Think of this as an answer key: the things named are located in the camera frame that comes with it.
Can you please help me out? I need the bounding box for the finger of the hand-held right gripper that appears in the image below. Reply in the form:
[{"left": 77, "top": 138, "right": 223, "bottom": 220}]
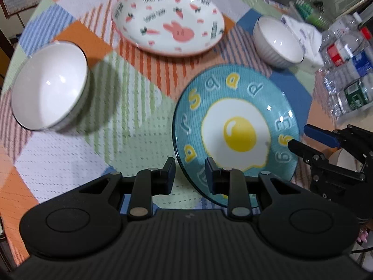
[
  {"left": 287, "top": 139, "right": 368, "bottom": 182},
  {"left": 303, "top": 124, "right": 343, "bottom": 149}
]

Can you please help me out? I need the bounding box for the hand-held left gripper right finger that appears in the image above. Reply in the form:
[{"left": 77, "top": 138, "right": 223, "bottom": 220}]
[{"left": 205, "top": 157, "right": 304, "bottom": 221}]

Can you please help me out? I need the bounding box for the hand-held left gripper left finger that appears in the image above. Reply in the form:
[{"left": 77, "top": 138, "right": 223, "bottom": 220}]
[{"left": 78, "top": 157, "right": 176, "bottom": 221}]

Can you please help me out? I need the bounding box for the teal fried egg plate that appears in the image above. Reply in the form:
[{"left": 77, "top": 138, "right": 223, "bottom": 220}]
[{"left": 172, "top": 63, "right": 300, "bottom": 207}]

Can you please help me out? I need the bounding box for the white ribbed bowl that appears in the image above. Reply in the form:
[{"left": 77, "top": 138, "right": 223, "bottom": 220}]
[
  {"left": 252, "top": 15, "right": 305, "bottom": 68},
  {"left": 10, "top": 41, "right": 91, "bottom": 132}
]

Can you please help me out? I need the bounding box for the white bunny and carrot plate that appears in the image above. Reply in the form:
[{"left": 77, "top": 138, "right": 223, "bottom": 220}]
[{"left": 112, "top": 0, "right": 225, "bottom": 57}]

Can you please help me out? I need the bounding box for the green label water bottle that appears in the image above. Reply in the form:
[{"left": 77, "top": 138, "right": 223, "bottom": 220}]
[{"left": 328, "top": 77, "right": 373, "bottom": 121}]

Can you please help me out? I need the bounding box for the blue label water bottle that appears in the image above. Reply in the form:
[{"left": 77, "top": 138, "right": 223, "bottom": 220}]
[{"left": 322, "top": 48, "right": 373, "bottom": 89}]

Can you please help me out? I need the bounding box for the red label water bottle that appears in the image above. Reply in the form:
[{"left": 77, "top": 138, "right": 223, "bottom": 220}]
[{"left": 320, "top": 27, "right": 373, "bottom": 68}]

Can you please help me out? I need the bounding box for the colourful checked tablecloth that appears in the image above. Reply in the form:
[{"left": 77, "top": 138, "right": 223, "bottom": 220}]
[{"left": 0, "top": 0, "right": 322, "bottom": 269}]

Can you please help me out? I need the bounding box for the white tissue pack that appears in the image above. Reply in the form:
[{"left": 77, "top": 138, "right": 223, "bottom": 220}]
[{"left": 280, "top": 14, "right": 325, "bottom": 73}]

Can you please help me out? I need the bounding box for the clear white cap water bottle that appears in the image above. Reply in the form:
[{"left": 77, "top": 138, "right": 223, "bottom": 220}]
[{"left": 328, "top": 12, "right": 364, "bottom": 37}]

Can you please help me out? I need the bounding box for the green plastic basket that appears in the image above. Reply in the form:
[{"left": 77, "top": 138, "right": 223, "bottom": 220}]
[{"left": 288, "top": 0, "right": 328, "bottom": 30}]

